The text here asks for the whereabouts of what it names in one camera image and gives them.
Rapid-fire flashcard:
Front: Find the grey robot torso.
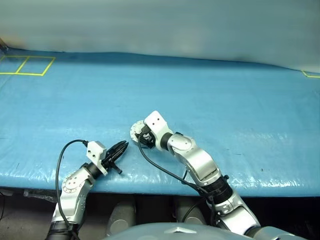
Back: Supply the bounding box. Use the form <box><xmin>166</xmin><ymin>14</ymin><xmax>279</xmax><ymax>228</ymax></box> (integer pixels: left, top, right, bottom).
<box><xmin>104</xmin><ymin>222</ymin><xmax>320</xmax><ymax>240</ymax></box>

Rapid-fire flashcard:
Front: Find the black crumpled plastic strip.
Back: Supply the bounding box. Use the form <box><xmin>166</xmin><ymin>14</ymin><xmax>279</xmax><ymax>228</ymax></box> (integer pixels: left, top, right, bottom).
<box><xmin>23</xmin><ymin>189</ymin><xmax>60</xmax><ymax>202</ymax></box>

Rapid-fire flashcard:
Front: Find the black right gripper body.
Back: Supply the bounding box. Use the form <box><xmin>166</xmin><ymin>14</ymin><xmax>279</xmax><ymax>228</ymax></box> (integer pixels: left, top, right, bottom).
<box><xmin>136</xmin><ymin>125</ymin><xmax>155</xmax><ymax>150</ymax></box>

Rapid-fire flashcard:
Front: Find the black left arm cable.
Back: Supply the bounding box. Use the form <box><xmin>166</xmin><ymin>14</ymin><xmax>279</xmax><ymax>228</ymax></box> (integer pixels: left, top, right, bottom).
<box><xmin>55</xmin><ymin>139</ymin><xmax>89</xmax><ymax>240</ymax></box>

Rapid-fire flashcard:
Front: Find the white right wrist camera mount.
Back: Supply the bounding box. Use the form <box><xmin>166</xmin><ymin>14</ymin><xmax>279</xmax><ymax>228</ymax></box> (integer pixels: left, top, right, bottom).
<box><xmin>143</xmin><ymin>109</ymin><xmax>174</xmax><ymax>151</ymax></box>

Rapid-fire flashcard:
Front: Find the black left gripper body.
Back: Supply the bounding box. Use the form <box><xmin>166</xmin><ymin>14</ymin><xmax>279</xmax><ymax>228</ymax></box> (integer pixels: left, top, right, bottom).
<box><xmin>100</xmin><ymin>146</ymin><xmax>124</xmax><ymax>175</ymax></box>

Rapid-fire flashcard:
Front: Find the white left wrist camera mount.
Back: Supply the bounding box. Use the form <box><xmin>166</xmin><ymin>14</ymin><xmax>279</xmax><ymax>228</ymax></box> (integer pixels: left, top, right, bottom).
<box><xmin>86</xmin><ymin>140</ymin><xmax>109</xmax><ymax>175</ymax></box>

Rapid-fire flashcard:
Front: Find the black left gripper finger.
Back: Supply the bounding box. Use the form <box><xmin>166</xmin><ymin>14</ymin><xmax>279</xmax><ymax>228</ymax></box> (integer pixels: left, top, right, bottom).
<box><xmin>107</xmin><ymin>140</ymin><xmax>126</xmax><ymax>155</ymax></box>
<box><xmin>111</xmin><ymin>141</ymin><xmax>130</xmax><ymax>161</ymax></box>

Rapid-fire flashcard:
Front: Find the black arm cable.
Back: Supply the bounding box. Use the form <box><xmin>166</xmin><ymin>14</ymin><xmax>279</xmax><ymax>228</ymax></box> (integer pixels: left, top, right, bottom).
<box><xmin>55</xmin><ymin>139</ymin><xmax>89</xmax><ymax>240</ymax></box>
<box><xmin>138</xmin><ymin>141</ymin><xmax>217</xmax><ymax>227</ymax></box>

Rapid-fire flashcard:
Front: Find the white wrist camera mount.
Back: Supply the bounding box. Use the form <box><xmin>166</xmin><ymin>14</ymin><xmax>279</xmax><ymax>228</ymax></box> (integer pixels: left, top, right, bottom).
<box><xmin>143</xmin><ymin>109</ymin><xmax>174</xmax><ymax>151</ymax></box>
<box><xmin>86</xmin><ymin>140</ymin><xmax>109</xmax><ymax>175</ymax></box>

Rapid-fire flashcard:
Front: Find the blue table cover sheet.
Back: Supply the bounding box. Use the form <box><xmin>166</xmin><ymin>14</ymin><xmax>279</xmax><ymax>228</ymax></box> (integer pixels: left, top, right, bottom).
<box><xmin>0</xmin><ymin>48</ymin><xmax>320</xmax><ymax>198</ymax></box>

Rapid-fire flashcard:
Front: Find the grey rounded robot leg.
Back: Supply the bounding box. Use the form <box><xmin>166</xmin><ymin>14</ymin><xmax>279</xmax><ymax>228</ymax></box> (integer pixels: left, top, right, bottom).
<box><xmin>174</xmin><ymin>196</ymin><xmax>209</xmax><ymax>226</ymax></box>
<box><xmin>106</xmin><ymin>199</ymin><xmax>137</xmax><ymax>236</ymax></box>

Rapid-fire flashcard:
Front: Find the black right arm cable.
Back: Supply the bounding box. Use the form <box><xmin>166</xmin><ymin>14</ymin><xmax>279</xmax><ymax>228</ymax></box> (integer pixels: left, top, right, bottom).
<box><xmin>138</xmin><ymin>141</ymin><xmax>217</xmax><ymax>227</ymax></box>

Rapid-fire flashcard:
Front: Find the small round silver object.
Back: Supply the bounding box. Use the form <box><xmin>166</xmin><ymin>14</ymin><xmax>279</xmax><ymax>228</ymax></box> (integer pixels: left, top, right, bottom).
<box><xmin>129</xmin><ymin>119</ymin><xmax>147</xmax><ymax>144</ymax></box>

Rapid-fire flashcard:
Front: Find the white backdrop sheet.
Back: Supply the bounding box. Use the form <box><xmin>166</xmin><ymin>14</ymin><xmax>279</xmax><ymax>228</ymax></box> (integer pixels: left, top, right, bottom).
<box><xmin>0</xmin><ymin>0</ymin><xmax>320</xmax><ymax>73</ymax></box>

